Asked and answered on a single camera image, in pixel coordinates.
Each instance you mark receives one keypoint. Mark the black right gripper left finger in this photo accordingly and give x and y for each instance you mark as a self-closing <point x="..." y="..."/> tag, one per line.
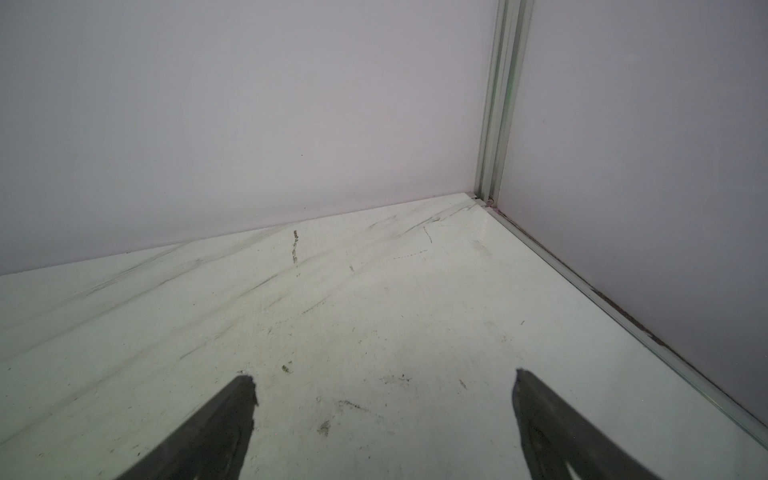
<point x="211" y="444"/>

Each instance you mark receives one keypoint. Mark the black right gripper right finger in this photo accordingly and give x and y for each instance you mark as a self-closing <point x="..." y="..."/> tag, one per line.
<point x="559" y="443"/>

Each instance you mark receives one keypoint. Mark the aluminium corner frame post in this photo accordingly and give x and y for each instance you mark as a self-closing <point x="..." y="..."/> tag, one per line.
<point x="512" y="26"/>

